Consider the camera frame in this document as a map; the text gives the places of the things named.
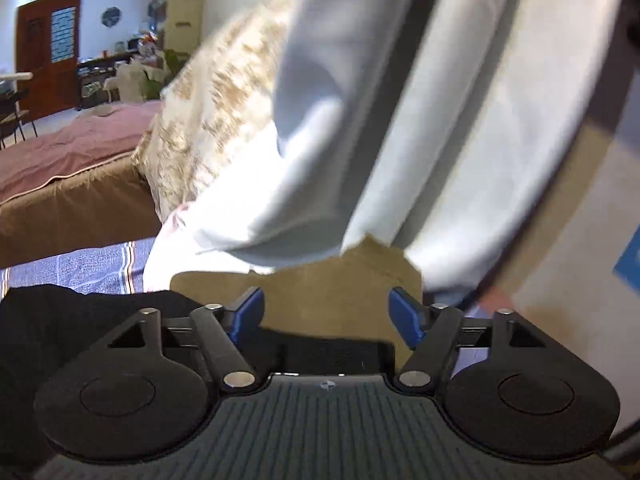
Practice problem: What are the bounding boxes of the black garment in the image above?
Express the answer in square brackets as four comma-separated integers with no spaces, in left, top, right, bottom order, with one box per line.
[0,284,201,466]

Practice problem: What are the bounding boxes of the light grey garment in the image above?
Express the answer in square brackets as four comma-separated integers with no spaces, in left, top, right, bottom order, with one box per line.
[145,0,626,306]

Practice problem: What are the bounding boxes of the tan folded cloth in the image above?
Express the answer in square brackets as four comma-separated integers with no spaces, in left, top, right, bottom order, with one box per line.
[170,234,426,343]

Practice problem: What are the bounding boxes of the dark cluttered side table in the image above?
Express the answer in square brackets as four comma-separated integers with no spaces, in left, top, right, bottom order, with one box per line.
[76,52,131,111]

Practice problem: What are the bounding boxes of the pink blanket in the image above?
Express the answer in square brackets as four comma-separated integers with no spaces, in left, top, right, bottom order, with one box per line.
[0,100,166,206]

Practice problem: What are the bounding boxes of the blue plaid bed sheet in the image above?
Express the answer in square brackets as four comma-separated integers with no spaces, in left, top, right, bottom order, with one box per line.
[0,237,156,301]

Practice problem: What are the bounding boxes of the tall beige cabinet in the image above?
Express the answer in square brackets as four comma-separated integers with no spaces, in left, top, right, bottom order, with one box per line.
[164,0,205,53]

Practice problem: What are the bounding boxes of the blue flat object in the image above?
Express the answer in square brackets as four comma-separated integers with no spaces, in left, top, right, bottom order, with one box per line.
[612,240,640,286]

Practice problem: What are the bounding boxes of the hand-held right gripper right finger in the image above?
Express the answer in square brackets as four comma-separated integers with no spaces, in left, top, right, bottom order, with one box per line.
[387,287,546,393]

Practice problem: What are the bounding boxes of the wooden door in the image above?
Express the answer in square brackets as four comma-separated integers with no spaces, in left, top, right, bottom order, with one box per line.
[15,0,83,116]

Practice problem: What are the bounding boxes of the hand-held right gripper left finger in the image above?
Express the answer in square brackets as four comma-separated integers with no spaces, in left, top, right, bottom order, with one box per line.
[106,287,266,393]

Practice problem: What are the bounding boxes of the white chair cover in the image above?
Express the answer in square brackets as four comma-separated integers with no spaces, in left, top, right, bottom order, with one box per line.
[116,57,166,102]

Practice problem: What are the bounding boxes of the dark chair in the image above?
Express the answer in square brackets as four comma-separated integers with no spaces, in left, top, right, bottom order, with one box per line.
[0,92,38,148]

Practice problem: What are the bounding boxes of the beige patterned pillow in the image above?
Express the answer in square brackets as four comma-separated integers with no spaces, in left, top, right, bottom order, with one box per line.
[131,0,301,221]

